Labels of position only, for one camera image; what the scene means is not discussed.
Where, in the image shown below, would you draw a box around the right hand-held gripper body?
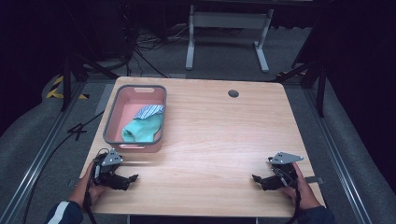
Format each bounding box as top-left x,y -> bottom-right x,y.
267,151 -> 304,189

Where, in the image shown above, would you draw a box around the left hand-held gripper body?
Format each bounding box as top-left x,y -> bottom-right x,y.
92,147 -> 125,189

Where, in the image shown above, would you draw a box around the pink basket with grey rim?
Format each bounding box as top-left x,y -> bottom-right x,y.
102,84 -> 168,154

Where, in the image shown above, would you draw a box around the teal sock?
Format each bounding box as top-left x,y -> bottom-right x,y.
120,113 -> 164,144

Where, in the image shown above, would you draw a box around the blue white striped sock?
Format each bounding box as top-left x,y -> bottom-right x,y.
134,104 -> 165,121

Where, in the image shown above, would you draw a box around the person's left hand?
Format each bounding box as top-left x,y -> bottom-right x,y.
68,161 -> 108,207

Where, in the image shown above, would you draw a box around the person's right hand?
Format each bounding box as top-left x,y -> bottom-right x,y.
280,161 -> 322,211

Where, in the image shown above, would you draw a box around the black metal stand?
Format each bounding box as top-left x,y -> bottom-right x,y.
275,57 -> 329,119
61,50 -> 120,112

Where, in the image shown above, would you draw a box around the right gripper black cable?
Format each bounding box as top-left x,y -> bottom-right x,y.
271,166 -> 303,224

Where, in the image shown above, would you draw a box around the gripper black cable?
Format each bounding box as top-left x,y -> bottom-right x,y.
271,166 -> 303,224
82,148 -> 110,224

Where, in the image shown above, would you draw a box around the grey table bracket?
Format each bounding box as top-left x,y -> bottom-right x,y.
304,175 -> 325,185

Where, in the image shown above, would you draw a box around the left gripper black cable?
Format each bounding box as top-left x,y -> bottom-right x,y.
82,148 -> 110,224

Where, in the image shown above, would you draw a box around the aluminium floor rail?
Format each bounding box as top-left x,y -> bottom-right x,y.
0,81 -> 82,224
302,87 -> 375,224

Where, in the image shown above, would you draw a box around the black floor cables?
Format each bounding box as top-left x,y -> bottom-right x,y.
124,29 -> 188,78

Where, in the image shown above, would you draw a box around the white desk frame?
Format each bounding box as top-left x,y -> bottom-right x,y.
185,4 -> 276,75

